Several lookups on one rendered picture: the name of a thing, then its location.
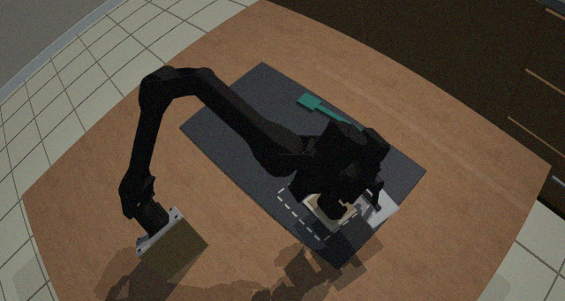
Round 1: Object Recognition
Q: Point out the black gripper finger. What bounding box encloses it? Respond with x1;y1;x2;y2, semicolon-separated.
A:
348;182;367;204
367;163;381;177

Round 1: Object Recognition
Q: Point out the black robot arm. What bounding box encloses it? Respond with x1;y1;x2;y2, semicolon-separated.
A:
118;65;367;238

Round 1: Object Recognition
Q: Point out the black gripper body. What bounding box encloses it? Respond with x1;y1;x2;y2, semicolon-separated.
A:
317;128;390;221

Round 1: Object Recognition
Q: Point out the green flat spatula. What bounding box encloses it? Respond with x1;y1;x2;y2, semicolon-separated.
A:
297;93;351;124

